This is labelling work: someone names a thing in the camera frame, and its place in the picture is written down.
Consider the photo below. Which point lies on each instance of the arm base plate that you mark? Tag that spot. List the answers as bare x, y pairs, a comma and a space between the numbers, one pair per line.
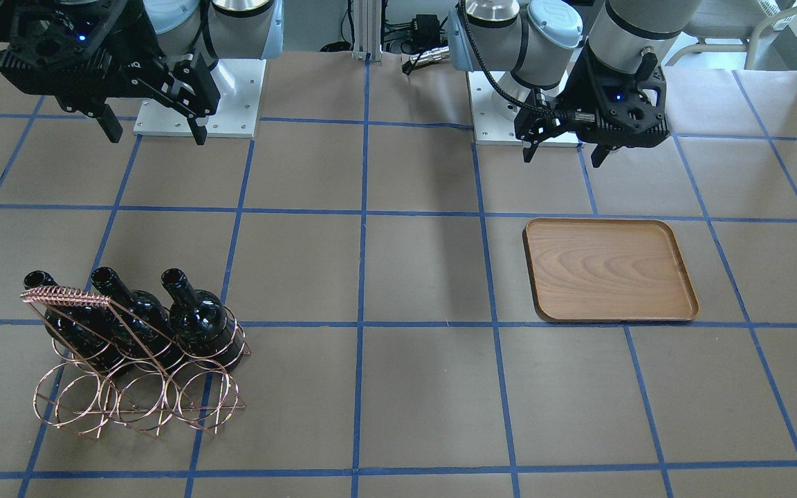
240, 82
493, 118

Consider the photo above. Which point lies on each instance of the white chair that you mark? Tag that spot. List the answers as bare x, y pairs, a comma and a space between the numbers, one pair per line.
755, 28

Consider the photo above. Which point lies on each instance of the wooden tray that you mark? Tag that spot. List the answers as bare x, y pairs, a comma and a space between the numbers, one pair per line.
608, 270

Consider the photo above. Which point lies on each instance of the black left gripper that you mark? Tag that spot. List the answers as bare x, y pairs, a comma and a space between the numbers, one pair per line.
577, 88

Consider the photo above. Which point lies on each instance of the dark wine bottle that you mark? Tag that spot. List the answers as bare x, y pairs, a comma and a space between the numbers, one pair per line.
139, 325
88, 331
201, 323

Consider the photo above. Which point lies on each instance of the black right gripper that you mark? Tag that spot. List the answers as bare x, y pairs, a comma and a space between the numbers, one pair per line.
141, 55

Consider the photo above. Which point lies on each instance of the black power adapter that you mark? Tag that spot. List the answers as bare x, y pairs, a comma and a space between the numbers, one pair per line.
425, 32

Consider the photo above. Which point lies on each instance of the aluminium frame post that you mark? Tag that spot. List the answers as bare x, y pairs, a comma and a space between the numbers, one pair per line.
367, 30

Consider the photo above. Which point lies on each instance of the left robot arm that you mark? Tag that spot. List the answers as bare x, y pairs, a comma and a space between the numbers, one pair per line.
533, 43

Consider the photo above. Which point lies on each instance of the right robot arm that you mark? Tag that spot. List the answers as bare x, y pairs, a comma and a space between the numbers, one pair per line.
217, 29

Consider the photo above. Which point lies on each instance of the copper wire bottle basket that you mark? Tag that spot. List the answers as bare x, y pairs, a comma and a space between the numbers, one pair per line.
139, 393

